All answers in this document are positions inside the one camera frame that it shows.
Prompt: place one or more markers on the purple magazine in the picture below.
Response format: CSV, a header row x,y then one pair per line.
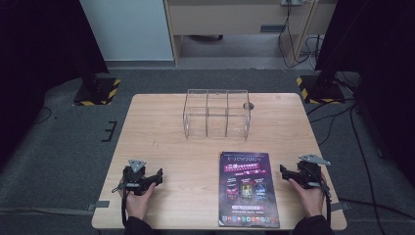
x,y
248,192

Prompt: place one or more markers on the beige wooden desk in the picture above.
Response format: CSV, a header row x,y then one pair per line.
x,y
228,18

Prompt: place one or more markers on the person's left hand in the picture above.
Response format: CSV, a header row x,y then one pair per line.
x,y
138,204

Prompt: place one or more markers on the dark curtain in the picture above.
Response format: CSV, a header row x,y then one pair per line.
x,y
378,49
39,49

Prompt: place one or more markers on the black yellow striped stand base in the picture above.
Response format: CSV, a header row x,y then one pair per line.
x,y
321,91
98,93

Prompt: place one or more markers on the person's right hand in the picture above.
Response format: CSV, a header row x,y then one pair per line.
x,y
310,199

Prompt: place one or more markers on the grey tape strip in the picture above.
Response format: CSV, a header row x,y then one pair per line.
x,y
99,205
342,206

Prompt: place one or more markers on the white cabinet panel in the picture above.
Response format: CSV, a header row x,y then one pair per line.
x,y
127,29

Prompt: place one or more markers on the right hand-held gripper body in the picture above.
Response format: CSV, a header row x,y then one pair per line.
x,y
308,173

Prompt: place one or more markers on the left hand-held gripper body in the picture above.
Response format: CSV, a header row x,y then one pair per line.
x,y
134,178

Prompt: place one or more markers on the white power strip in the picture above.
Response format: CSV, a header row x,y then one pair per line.
x,y
291,2

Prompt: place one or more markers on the clear acrylic divided organizer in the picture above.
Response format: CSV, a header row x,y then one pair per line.
x,y
217,114

